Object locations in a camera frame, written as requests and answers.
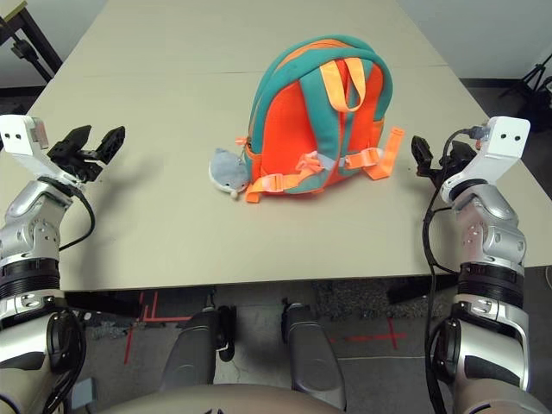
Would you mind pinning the black tripod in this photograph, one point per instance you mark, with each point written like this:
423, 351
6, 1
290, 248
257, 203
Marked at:
535, 82

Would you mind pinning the black table base bar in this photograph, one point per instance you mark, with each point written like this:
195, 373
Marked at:
108, 306

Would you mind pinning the grey robot leg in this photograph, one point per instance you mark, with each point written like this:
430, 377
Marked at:
310, 358
192, 349

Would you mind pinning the black stand with clamp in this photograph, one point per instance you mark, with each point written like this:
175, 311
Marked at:
19, 47

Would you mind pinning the red floor tape cross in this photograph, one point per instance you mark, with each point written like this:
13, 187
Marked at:
392, 335

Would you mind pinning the grey foot pedal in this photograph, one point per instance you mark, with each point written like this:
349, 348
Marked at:
84, 394

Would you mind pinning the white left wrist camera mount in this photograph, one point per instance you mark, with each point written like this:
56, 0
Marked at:
21, 138

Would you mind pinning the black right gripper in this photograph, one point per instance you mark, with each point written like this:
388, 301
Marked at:
442, 172

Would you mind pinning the beige robot torso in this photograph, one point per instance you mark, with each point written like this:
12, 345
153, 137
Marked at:
215, 401

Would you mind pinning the grey white plush toy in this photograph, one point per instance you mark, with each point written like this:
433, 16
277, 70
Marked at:
226, 170

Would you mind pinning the grey left robot leg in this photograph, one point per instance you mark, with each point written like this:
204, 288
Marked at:
192, 349

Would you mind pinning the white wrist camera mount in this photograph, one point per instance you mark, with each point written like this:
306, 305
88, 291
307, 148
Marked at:
504, 138
21, 138

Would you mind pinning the orange and teal backpack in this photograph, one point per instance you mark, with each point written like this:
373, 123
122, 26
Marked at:
284, 129

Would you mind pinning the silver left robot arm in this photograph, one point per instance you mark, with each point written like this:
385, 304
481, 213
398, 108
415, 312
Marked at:
30, 224

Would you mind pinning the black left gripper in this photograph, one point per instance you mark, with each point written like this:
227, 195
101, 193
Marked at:
79, 168

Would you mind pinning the side table with black frame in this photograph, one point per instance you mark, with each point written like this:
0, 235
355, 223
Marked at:
39, 43

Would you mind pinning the grey crumpled cloth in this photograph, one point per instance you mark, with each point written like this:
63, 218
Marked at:
108, 330

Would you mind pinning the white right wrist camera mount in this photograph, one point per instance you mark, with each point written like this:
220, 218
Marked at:
504, 138

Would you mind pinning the grey right robot leg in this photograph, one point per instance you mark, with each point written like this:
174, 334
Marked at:
310, 358

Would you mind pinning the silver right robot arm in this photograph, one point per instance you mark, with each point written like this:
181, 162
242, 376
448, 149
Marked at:
491, 241

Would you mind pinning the black bag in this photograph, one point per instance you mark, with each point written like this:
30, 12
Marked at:
537, 116

